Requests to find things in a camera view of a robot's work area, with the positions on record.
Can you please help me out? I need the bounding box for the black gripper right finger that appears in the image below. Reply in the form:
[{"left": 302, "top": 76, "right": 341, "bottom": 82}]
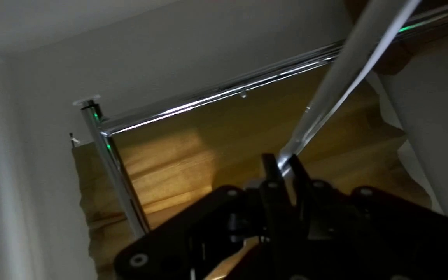
[{"left": 286, "top": 152, "right": 316, "bottom": 210}]

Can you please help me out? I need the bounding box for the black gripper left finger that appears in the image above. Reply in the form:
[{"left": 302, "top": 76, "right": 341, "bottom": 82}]
[{"left": 261, "top": 152, "right": 289, "bottom": 210}]

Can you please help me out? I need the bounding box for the white plastic clothes hanger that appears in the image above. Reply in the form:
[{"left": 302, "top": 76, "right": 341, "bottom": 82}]
[{"left": 277, "top": 0, "right": 423, "bottom": 175}]

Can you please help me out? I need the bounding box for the wide mustard curtain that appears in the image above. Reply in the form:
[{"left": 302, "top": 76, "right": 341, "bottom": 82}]
[{"left": 72, "top": 67, "right": 432, "bottom": 280}]

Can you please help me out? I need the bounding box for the chrome garment rack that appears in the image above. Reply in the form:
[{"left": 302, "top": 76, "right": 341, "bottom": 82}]
[{"left": 79, "top": 0, "right": 448, "bottom": 239}]

